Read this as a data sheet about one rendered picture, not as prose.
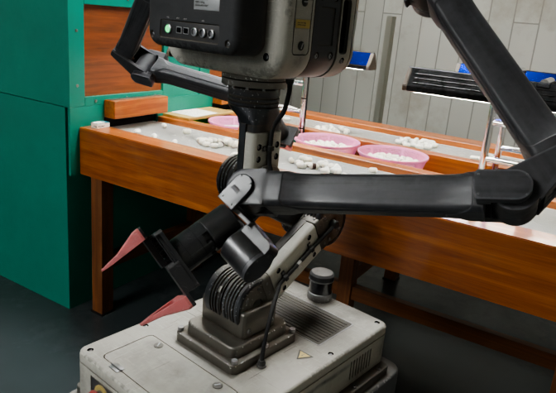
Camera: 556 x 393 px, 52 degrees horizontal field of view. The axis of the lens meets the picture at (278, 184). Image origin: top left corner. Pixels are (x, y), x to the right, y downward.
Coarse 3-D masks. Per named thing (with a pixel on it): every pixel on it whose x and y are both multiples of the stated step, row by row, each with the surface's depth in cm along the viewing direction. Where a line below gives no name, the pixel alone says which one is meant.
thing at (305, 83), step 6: (306, 78) 240; (300, 84) 242; (306, 84) 241; (306, 90) 241; (306, 96) 242; (306, 102) 243; (288, 108) 247; (294, 108) 246; (300, 108) 244; (306, 108) 244; (300, 114) 244; (300, 120) 245; (300, 126) 246; (300, 132) 246
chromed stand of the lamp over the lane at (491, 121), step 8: (544, 80) 157; (552, 80) 163; (488, 120) 181; (496, 120) 180; (488, 128) 181; (488, 136) 182; (488, 144) 183; (488, 152) 184; (480, 160) 185; (488, 160) 183; (496, 160) 182; (504, 160) 181; (480, 168) 185
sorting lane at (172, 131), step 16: (128, 128) 230; (144, 128) 233; (160, 128) 235; (176, 128) 238; (192, 144) 213; (288, 160) 202; (320, 160) 206; (544, 208) 171; (528, 224) 155; (544, 224) 156
